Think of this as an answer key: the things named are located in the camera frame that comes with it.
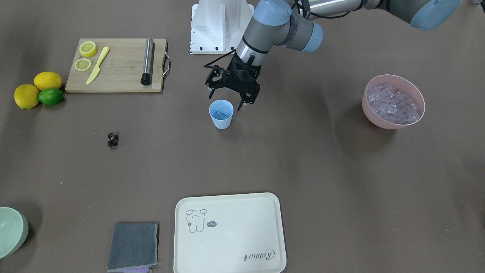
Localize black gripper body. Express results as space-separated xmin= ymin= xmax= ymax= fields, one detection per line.
xmin=204 ymin=51 xmax=261 ymax=104

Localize clear ice cube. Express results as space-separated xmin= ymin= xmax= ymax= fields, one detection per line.
xmin=212 ymin=111 xmax=229 ymax=120

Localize dark red cherries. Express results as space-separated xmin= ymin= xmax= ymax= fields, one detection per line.
xmin=107 ymin=132 xmax=119 ymax=147

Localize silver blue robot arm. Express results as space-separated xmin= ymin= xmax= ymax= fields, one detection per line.
xmin=205 ymin=0 xmax=460 ymax=108

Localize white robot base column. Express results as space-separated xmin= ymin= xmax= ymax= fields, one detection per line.
xmin=189 ymin=0 xmax=255 ymax=54

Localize light blue plastic cup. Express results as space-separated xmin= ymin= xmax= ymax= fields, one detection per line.
xmin=208 ymin=100 xmax=234 ymax=129

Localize pink bowl of ice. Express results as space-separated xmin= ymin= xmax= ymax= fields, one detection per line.
xmin=362 ymin=74 xmax=426 ymax=129

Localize steel cylinder black tip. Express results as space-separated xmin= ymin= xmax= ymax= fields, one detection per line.
xmin=140 ymin=38 xmax=155 ymax=86

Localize wooden cutting board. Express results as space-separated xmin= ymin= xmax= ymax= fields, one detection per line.
xmin=65 ymin=38 xmax=170 ymax=93

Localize yellow plastic knife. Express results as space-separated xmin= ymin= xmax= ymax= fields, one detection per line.
xmin=85 ymin=46 xmax=110 ymax=85

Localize lemon half slice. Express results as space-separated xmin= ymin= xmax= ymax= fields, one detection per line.
xmin=78 ymin=41 xmax=97 ymax=58
xmin=74 ymin=58 xmax=92 ymax=72

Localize cream rectangular tray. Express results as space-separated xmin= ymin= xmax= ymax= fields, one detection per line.
xmin=173 ymin=192 xmax=286 ymax=273

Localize green lime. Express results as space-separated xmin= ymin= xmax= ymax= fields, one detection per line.
xmin=38 ymin=88 xmax=64 ymax=105

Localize yellow lemon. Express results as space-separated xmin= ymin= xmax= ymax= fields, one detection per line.
xmin=34 ymin=71 xmax=63 ymax=91
xmin=14 ymin=84 xmax=40 ymax=110

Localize grey folded cloth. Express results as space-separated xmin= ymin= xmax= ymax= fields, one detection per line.
xmin=107 ymin=222 xmax=159 ymax=273

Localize mint green bowl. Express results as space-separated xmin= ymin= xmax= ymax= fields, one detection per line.
xmin=0 ymin=207 xmax=29 ymax=259

